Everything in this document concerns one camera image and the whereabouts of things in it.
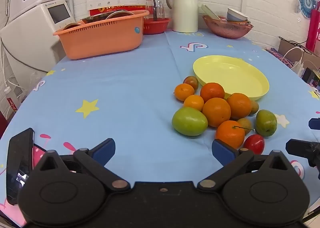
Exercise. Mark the purple patterned cloth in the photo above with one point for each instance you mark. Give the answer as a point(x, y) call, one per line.
point(277, 55)

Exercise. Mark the cardboard box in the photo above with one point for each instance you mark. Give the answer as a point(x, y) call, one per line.
point(291, 49)

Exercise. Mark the clear glass jar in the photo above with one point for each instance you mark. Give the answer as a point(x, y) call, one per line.
point(158, 5)

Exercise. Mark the white appliance with screen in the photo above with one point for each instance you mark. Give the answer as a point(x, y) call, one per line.
point(27, 40)

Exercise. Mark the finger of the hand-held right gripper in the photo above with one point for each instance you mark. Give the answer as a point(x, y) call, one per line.
point(301, 146)
point(315, 123)

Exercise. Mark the orange with stem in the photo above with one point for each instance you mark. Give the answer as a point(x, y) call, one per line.
point(229, 135)

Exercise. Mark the plastic bottle with red label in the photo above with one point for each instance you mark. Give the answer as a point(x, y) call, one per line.
point(10, 99)

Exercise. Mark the small red fruit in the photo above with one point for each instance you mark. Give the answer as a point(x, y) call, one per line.
point(254, 143)

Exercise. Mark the small metal bowl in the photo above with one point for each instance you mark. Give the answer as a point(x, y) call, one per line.
point(72, 26)

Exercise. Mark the white small bowls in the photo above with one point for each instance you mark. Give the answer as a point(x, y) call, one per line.
point(236, 15)

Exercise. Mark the red-green apple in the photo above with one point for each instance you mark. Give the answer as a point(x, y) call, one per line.
point(191, 82)

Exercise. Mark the blue printed tablecloth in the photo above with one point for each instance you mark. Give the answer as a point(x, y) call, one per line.
point(112, 80)

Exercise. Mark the large metal bowl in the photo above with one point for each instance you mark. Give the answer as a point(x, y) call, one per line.
point(117, 15)

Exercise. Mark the red plastic bowl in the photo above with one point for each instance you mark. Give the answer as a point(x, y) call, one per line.
point(156, 25)

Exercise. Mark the pink glass bowl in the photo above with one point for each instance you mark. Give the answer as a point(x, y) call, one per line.
point(227, 30)

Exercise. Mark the black smartphone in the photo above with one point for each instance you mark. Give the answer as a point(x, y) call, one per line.
point(18, 165)

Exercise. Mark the white thermos jug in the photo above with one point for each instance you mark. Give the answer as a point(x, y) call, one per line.
point(185, 8)

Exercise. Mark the yellow-orange tangerine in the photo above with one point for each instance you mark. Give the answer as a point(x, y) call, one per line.
point(194, 102)

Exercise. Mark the orange plastic basket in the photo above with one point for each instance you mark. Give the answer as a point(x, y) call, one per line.
point(100, 35)

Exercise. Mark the large green mango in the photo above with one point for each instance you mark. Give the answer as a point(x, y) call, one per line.
point(189, 121)

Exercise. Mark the brown kiwi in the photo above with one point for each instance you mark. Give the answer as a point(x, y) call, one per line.
point(254, 107)
point(245, 123)

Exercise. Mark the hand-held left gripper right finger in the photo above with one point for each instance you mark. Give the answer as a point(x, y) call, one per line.
point(222, 151)

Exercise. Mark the yellow plastic plate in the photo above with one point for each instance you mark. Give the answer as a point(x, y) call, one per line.
point(232, 73)

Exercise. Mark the small green fruit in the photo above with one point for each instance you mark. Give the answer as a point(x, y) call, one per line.
point(266, 122)

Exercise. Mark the red paper bag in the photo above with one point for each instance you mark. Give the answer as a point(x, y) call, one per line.
point(315, 29)

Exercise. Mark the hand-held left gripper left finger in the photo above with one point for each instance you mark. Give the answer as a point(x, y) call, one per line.
point(105, 150)

